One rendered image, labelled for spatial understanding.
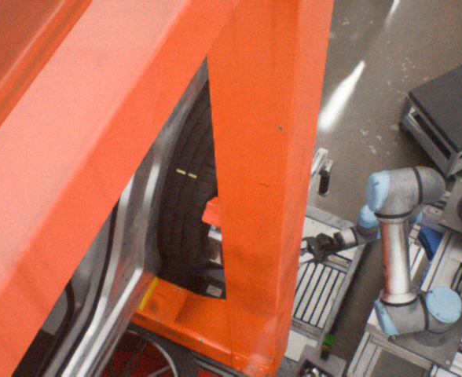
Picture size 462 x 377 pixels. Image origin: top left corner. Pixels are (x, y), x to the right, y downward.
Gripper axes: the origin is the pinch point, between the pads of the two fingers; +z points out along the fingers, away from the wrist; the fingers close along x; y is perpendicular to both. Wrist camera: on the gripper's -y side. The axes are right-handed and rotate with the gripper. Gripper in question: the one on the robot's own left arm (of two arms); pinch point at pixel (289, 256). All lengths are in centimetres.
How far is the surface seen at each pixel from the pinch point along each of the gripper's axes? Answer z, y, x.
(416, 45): -133, 83, 128
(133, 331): 61, 33, 5
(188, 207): 29.7, -23.1, 19.2
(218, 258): 23.1, 5.7, 10.6
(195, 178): 24.8, -30.3, 24.9
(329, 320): -21, 75, -5
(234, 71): 27, -147, -25
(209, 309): 32.7, 6.0, -6.4
